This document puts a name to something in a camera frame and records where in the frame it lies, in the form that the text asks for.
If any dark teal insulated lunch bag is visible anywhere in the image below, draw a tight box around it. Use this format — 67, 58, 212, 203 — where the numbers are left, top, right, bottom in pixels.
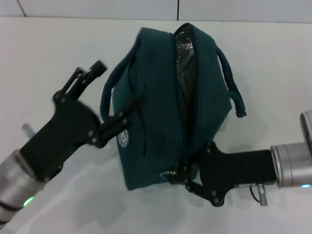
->
100, 22, 248, 192

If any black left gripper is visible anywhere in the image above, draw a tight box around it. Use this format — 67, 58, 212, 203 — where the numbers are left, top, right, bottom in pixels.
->
19, 59, 141, 182

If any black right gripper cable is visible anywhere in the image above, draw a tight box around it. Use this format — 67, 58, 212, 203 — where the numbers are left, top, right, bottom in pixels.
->
250, 183, 269, 207

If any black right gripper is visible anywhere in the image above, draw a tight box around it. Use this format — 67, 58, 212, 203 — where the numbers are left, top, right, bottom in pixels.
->
167, 140, 279, 208

